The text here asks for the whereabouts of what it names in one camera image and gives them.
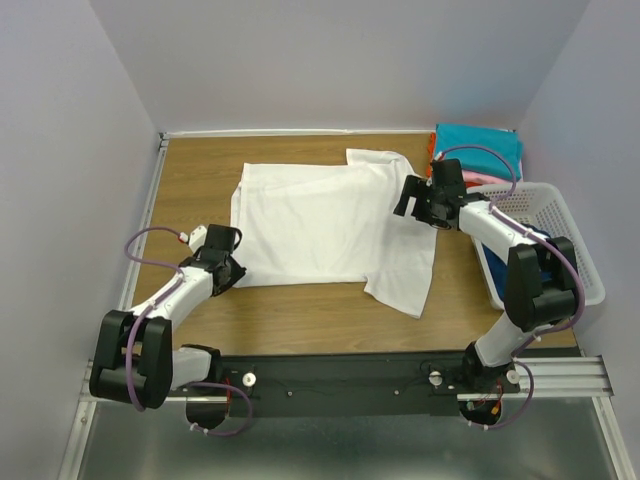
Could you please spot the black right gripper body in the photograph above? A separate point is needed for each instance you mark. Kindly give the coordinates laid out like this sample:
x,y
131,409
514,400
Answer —
x,y
433,198

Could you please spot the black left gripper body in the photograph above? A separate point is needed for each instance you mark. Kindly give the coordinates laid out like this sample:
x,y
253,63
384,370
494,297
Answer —
x,y
235,273

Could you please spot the white t shirt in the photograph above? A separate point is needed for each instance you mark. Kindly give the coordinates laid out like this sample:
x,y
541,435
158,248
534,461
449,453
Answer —
x,y
312,224

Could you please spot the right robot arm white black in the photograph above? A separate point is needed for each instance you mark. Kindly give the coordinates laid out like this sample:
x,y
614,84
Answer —
x,y
543,287

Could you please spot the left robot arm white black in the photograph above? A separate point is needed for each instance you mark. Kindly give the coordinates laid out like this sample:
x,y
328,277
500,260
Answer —
x,y
134,360

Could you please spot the pink folded t shirt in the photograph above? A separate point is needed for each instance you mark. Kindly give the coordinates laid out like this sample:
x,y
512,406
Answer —
x,y
490,176

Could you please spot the orange folded t shirt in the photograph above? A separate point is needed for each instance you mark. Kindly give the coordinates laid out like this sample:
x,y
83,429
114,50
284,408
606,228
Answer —
x,y
431,144

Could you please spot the teal folded t shirt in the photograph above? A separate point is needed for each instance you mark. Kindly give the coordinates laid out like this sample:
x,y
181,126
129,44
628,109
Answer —
x,y
483,150

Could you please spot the dark blue t shirt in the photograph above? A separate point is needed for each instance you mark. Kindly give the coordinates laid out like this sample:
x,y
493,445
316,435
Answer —
x,y
498,268

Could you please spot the white plastic laundry basket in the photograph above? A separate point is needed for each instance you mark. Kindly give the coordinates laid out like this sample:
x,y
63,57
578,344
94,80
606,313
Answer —
x,y
542,207

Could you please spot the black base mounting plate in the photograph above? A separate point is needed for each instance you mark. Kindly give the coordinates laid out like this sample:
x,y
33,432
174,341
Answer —
x,y
340,385

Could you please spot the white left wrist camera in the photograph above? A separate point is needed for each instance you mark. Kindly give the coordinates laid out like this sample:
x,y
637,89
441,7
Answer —
x,y
195,239

